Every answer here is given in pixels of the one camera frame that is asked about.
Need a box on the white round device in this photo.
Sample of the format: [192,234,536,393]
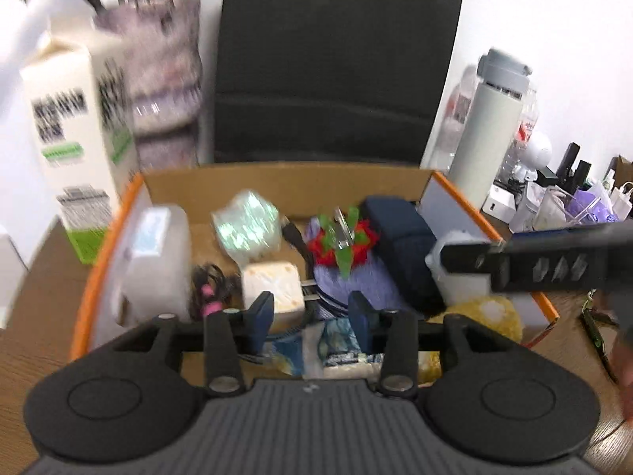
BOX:
[517,131,553,179]

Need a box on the white green milk carton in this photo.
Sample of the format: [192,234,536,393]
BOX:
[20,42,136,265]

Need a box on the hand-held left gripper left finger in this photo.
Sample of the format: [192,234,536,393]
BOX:
[114,291,276,397]

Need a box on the yellow sheep plush toy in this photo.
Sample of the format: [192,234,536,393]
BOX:
[420,297,523,387]

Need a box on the black desk stand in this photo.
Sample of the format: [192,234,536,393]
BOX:
[556,142,592,194]

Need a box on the translucent cotton swab container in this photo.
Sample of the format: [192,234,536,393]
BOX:
[111,203,193,330]

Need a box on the black office chair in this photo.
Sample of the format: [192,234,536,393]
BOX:
[212,0,468,166]

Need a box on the clear water bottle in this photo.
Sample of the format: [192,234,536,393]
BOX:
[504,89,540,179]
[435,66,476,171]

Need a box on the iridescent plastic wrap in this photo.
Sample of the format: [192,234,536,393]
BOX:
[212,189,282,263]

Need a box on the small yellow white box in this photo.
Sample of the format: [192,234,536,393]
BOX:
[241,260,305,317]

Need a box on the purple tissue pack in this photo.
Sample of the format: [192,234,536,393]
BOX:
[569,192,619,229]

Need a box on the blue snack packet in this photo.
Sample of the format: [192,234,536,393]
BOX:
[267,319,387,377]

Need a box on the glass jar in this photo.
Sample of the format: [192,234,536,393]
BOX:
[514,183,569,233]

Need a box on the white thermos grey lid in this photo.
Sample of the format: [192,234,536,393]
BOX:
[447,48,532,209]

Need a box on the purple glass vase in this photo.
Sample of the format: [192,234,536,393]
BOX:
[94,0,206,169]

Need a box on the black green cable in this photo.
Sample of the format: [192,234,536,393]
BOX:
[581,302,620,383]

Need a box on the navy zip case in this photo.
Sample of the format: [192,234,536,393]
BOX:
[363,197,446,315]

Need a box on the grey braided cable pink tie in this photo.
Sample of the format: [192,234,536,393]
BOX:
[190,263,243,320]

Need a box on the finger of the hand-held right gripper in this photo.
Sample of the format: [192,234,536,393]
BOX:
[439,240,511,279]

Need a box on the red cardboard box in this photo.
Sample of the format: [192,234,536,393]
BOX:
[69,165,559,387]

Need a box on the white charger block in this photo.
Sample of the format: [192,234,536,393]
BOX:
[482,188,517,221]

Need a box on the red green flower clip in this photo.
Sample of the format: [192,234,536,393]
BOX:
[307,206,379,278]

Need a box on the wooden desktop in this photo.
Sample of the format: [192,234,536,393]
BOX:
[0,218,633,475]

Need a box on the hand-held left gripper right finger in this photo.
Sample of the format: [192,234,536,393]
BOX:
[348,291,501,395]

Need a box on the purple linen drawstring pouch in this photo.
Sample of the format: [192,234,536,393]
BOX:
[304,218,411,318]

